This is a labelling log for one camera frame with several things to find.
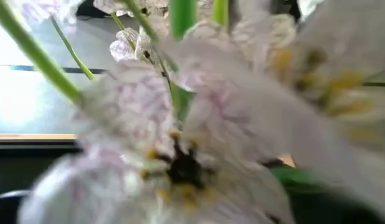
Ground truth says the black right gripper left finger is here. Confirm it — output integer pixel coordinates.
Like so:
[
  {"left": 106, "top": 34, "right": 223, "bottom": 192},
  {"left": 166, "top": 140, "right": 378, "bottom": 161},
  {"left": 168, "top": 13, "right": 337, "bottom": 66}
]
[{"left": 0, "top": 190, "right": 28, "bottom": 224}]

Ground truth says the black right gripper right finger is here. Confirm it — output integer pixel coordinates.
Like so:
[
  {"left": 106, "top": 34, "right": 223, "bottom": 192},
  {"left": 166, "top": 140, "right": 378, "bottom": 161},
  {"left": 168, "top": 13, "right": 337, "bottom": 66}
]
[{"left": 292, "top": 189, "right": 383, "bottom": 224}]

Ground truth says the white artificial flower spray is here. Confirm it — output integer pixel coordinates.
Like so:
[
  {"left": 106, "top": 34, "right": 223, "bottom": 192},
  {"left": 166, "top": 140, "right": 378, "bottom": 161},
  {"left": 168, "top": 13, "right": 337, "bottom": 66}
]
[
  {"left": 229, "top": 0, "right": 385, "bottom": 218},
  {"left": 0, "top": 0, "right": 305, "bottom": 224},
  {"left": 92, "top": 0, "right": 171, "bottom": 63}
]

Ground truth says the black aluminium table frame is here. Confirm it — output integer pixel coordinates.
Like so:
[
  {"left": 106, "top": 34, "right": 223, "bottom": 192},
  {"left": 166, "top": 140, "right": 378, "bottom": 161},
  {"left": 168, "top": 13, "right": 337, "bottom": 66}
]
[{"left": 0, "top": 139, "right": 84, "bottom": 155}]

